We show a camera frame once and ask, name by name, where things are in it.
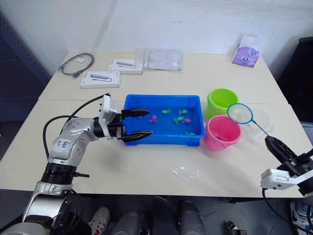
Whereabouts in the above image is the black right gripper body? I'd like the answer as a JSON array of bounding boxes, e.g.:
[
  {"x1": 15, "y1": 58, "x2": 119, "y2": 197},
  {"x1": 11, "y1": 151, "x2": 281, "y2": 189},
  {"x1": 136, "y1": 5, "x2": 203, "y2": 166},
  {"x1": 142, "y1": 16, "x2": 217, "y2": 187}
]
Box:
[{"x1": 276, "y1": 149, "x2": 313, "y2": 177}]

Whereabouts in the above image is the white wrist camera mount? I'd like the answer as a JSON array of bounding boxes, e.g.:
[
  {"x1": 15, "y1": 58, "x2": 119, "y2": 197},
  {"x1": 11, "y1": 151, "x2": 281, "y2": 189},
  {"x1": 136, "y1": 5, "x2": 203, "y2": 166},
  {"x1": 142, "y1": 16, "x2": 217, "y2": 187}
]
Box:
[
  {"x1": 98, "y1": 94, "x2": 122, "y2": 140},
  {"x1": 260, "y1": 168, "x2": 313, "y2": 190}
]

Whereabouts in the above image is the white blue sneaker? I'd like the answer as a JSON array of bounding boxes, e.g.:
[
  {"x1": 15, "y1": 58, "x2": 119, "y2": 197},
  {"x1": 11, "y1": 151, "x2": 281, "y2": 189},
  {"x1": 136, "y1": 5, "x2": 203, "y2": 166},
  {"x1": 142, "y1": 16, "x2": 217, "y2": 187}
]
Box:
[{"x1": 290, "y1": 199, "x2": 313, "y2": 232}]

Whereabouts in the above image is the clear plastic cup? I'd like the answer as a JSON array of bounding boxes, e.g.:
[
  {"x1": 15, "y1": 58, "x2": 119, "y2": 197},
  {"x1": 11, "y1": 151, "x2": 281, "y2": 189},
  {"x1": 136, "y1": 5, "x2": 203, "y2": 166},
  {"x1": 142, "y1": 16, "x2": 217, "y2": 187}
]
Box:
[{"x1": 241, "y1": 109, "x2": 273, "y2": 143}]

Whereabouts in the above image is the purple tissue pack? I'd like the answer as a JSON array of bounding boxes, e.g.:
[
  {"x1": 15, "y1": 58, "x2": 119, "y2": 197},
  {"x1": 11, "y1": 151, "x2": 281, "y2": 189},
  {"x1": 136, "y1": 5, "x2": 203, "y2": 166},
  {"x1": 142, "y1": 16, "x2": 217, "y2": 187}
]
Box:
[{"x1": 231, "y1": 34, "x2": 261, "y2": 68}]

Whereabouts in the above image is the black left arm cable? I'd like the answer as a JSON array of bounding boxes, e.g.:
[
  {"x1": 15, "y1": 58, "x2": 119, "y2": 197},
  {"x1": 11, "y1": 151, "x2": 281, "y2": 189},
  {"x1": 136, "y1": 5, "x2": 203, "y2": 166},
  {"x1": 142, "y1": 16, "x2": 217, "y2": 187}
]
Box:
[{"x1": 42, "y1": 94, "x2": 111, "y2": 160}]

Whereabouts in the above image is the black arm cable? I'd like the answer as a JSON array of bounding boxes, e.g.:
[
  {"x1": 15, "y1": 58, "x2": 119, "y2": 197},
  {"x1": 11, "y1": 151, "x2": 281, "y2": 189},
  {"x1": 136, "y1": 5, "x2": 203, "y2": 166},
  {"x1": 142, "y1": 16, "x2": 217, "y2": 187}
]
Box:
[
  {"x1": 261, "y1": 187, "x2": 313, "y2": 235},
  {"x1": 42, "y1": 94, "x2": 111, "y2": 160}
]

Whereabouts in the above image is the dark grey rounded shape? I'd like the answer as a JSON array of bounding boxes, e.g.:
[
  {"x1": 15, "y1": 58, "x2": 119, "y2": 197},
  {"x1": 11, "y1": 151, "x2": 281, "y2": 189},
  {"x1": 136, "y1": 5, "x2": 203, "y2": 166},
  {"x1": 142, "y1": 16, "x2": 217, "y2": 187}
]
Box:
[
  {"x1": 177, "y1": 200, "x2": 208, "y2": 235},
  {"x1": 111, "y1": 208, "x2": 154, "y2": 235}
]

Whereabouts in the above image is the clear plastic bag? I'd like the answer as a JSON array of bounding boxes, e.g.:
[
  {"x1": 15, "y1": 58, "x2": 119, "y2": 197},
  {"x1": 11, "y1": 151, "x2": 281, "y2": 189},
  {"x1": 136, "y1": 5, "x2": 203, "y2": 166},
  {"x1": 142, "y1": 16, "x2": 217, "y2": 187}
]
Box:
[{"x1": 135, "y1": 47, "x2": 184, "y2": 72}]

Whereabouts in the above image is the white red patterned shoe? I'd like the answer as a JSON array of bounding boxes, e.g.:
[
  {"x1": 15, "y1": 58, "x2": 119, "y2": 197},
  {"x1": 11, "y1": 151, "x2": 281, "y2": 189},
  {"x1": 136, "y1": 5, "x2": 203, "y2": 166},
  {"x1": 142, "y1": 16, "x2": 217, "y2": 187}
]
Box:
[{"x1": 87, "y1": 206, "x2": 111, "y2": 235}]

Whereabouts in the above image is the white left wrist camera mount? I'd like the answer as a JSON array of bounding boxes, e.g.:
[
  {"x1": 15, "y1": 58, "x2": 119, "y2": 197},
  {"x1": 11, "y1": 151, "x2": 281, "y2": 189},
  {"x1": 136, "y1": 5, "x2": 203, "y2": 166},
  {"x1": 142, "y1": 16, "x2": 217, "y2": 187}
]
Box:
[{"x1": 98, "y1": 94, "x2": 122, "y2": 140}]

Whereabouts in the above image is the grey coiled usb cable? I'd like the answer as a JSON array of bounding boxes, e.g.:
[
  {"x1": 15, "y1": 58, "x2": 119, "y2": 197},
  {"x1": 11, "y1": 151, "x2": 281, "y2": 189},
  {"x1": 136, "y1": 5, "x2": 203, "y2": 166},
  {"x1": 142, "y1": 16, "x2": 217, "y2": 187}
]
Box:
[{"x1": 58, "y1": 53, "x2": 95, "y2": 80}]

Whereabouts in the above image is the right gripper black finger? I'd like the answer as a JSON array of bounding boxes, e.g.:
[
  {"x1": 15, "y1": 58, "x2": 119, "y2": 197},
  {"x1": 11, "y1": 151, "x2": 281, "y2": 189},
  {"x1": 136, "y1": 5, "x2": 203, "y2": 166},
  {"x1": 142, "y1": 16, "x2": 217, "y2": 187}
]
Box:
[
  {"x1": 266, "y1": 136, "x2": 298, "y2": 160},
  {"x1": 265, "y1": 138, "x2": 286, "y2": 164}
]

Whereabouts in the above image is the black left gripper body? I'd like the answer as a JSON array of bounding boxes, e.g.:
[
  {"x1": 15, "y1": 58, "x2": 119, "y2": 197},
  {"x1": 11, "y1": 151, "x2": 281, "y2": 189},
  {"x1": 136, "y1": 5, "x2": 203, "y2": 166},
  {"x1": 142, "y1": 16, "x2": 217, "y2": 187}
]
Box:
[{"x1": 107, "y1": 110, "x2": 128, "y2": 141}]

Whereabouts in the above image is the blue hoop fishing net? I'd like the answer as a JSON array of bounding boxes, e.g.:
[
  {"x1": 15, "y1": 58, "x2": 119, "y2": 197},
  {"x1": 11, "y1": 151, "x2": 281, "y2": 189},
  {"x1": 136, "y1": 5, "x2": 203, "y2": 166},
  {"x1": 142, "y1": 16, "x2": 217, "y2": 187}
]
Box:
[{"x1": 226, "y1": 103, "x2": 270, "y2": 139}]

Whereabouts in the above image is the blue plastic tub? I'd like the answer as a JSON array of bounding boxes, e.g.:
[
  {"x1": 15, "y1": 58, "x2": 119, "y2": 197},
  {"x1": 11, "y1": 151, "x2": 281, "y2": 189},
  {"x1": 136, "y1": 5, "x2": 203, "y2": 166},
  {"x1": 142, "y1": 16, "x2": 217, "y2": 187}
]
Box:
[{"x1": 121, "y1": 94, "x2": 206, "y2": 147}]

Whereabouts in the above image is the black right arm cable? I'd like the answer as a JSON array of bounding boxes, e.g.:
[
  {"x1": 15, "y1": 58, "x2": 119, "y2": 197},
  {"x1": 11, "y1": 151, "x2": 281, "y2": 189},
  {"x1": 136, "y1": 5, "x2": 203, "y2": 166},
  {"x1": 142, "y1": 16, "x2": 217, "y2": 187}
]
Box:
[{"x1": 261, "y1": 187, "x2": 313, "y2": 235}]

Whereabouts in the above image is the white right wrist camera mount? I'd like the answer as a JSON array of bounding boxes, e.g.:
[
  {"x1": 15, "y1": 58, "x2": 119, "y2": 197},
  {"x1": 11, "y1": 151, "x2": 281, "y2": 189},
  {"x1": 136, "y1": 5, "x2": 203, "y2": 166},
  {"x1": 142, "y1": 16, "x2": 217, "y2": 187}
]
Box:
[{"x1": 260, "y1": 168, "x2": 313, "y2": 190}]

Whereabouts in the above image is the white adapter product box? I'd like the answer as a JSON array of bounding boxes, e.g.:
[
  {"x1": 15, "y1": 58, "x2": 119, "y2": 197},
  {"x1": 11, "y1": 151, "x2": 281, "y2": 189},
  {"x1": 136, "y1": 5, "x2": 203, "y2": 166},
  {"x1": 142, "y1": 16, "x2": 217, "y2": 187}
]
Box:
[
  {"x1": 80, "y1": 70, "x2": 122, "y2": 89},
  {"x1": 108, "y1": 58, "x2": 144, "y2": 75}
]

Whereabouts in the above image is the pink plastic bucket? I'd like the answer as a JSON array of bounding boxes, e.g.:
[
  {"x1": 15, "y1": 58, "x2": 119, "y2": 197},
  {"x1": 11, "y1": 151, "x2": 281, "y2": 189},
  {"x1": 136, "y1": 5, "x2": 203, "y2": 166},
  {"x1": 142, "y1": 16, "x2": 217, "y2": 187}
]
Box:
[{"x1": 203, "y1": 115, "x2": 243, "y2": 152}]

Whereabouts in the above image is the green plastic bucket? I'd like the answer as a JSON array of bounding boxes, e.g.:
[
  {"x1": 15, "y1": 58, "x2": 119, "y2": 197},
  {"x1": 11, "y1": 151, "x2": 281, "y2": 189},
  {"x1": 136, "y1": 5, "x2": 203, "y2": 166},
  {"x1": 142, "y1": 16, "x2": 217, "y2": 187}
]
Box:
[{"x1": 206, "y1": 88, "x2": 240, "y2": 118}]

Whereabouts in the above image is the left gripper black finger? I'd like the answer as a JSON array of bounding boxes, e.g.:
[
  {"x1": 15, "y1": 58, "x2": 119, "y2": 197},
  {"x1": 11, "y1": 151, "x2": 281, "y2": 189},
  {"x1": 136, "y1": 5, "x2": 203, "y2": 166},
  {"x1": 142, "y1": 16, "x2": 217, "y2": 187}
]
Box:
[
  {"x1": 121, "y1": 130, "x2": 154, "y2": 143},
  {"x1": 121, "y1": 107, "x2": 150, "y2": 118}
]

